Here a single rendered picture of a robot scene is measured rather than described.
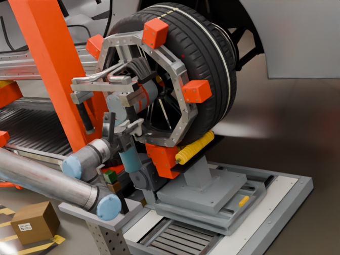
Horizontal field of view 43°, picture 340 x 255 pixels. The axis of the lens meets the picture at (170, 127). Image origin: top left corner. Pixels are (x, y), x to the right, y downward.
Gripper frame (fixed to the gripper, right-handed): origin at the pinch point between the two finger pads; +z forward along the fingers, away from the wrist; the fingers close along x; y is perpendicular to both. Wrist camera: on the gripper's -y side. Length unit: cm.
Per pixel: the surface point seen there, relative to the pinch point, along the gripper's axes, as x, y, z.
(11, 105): -333, 55, 95
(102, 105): -58, 9, 26
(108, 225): -11.6, 38.7, -24.5
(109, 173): -8.0, 17.0, -16.9
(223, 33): -1, -12, 69
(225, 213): 6, 66, 28
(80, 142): -61, 21, 6
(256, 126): -48, 83, 142
